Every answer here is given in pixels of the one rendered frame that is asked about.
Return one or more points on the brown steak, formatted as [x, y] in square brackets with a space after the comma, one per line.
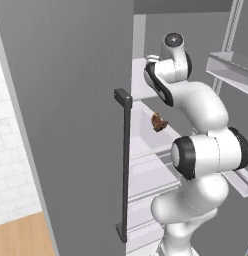
[158, 122]

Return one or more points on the open grey fridge door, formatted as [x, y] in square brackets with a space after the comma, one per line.
[241, 33]

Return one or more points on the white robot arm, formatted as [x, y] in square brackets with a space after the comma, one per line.
[206, 110]

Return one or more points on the grey fridge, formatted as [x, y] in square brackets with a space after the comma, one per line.
[202, 30]

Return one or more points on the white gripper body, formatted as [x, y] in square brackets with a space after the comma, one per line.
[152, 59]

